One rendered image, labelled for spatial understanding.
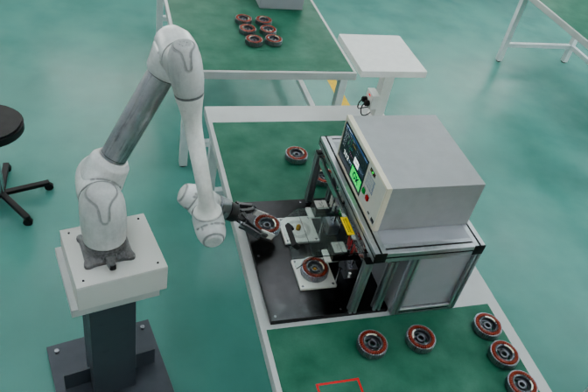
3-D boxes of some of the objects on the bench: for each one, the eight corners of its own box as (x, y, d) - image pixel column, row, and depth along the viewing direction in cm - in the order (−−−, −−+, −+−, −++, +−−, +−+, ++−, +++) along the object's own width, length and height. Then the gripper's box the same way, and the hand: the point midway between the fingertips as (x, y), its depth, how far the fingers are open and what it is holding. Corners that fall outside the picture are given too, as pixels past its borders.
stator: (434, 335, 234) (437, 329, 232) (431, 359, 225) (435, 353, 223) (406, 325, 235) (409, 319, 233) (402, 348, 227) (405, 342, 224)
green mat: (233, 203, 272) (233, 202, 272) (212, 122, 316) (212, 122, 316) (421, 192, 300) (421, 192, 300) (378, 120, 344) (378, 120, 344)
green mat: (311, 503, 179) (311, 502, 179) (266, 330, 223) (266, 330, 223) (573, 448, 207) (573, 447, 207) (487, 304, 251) (487, 304, 251)
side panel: (390, 315, 238) (414, 260, 218) (388, 309, 240) (410, 254, 220) (453, 307, 246) (481, 254, 226) (450, 302, 248) (478, 248, 228)
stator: (293, 167, 298) (294, 161, 296) (280, 154, 305) (281, 148, 302) (311, 161, 304) (312, 156, 302) (297, 149, 311) (299, 143, 308)
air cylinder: (343, 278, 246) (346, 269, 242) (338, 264, 251) (340, 255, 248) (355, 277, 247) (358, 269, 244) (349, 263, 252) (352, 255, 249)
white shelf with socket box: (341, 146, 319) (362, 71, 290) (321, 106, 345) (339, 33, 317) (402, 144, 329) (427, 72, 301) (378, 106, 356) (399, 35, 327)
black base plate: (270, 325, 225) (271, 321, 224) (238, 206, 271) (239, 202, 270) (386, 311, 239) (388, 307, 238) (337, 200, 285) (338, 197, 284)
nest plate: (300, 290, 237) (300, 289, 236) (290, 262, 248) (290, 260, 247) (336, 287, 242) (337, 285, 241) (325, 259, 252) (325, 256, 252)
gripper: (216, 196, 250) (258, 213, 262) (226, 237, 233) (270, 253, 246) (227, 184, 247) (269, 201, 259) (237, 224, 230) (282, 241, 243)
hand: (266, 225), depth 251 cm, fingers closed on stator, 11 cm apart
